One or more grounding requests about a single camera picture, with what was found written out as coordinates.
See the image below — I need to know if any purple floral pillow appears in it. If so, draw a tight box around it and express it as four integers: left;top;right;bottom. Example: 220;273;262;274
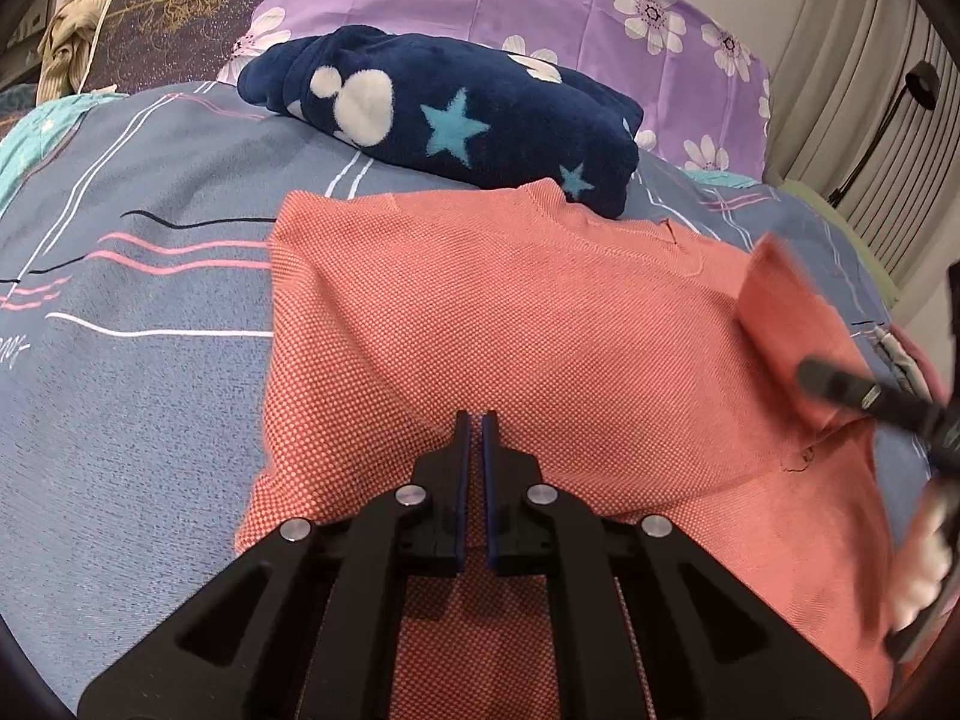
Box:
217;0;773;185

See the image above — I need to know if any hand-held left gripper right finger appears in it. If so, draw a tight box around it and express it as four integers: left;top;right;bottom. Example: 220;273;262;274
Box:
484;411;875;720

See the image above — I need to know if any teal cloth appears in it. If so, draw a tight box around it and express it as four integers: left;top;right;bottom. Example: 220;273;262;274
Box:
0;94;91;215

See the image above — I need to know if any coral knit sweater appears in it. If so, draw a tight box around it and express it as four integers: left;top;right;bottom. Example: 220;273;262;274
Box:
234;178;901;720

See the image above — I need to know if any navy star print fleece blanket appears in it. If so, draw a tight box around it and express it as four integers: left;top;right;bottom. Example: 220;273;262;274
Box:
237;25;644;220

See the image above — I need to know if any stack of folded clothes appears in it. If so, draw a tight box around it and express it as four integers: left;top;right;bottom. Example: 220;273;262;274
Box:
870;321;935;402

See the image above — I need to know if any beige curtain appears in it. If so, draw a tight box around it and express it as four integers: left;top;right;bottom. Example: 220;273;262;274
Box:
763;0;960;301

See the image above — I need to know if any dark gold tree print cushion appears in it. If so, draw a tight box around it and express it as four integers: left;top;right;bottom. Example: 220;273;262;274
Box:
86;0;290;95

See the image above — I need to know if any blue-grey striped bed blanket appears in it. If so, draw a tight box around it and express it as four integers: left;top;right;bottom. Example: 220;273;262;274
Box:
0;79;935;691

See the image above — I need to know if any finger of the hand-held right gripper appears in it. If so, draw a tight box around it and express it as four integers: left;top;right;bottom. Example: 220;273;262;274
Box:
797;357;944;440

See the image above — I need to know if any person's right hand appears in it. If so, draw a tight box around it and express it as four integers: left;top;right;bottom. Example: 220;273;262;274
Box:
889;476;959;635

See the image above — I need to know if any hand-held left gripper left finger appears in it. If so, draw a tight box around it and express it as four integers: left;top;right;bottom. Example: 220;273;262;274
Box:
79;411;473;720

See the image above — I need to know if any beige striped garment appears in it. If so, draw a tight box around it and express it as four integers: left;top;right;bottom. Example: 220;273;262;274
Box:
36;0;121;102

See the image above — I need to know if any black floor lamp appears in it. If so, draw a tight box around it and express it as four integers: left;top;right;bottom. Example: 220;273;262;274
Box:
825;62;943;207

